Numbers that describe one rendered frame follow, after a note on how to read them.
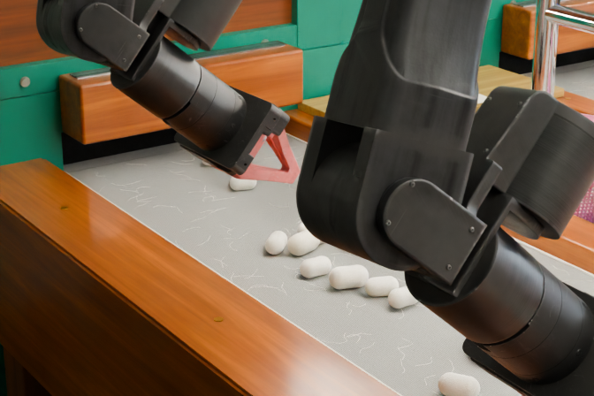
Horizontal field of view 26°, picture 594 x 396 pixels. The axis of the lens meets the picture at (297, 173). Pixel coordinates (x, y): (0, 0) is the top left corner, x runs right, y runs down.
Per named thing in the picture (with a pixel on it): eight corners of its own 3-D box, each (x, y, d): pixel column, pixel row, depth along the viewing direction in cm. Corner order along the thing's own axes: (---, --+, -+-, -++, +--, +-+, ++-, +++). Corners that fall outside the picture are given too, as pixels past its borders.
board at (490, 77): (366, 139, 155) (366, 130, 154) (297, 110, 167) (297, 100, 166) (564, 96, 172) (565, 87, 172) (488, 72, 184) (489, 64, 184)
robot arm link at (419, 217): (291, 199, 68) (370, 227, 60) (405, 20, 69) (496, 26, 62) (445, 308, 73) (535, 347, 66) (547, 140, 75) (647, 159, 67)
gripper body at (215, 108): (225, 88, 116) (168, 44, 111) (288, 115, 108) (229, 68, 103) (186, 149, 115) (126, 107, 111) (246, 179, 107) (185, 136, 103)
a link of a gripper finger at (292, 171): (285, 133, 120) (218, 80, 115) (330, 151, 115) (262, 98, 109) (247, 194, 120) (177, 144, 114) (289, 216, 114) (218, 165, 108)
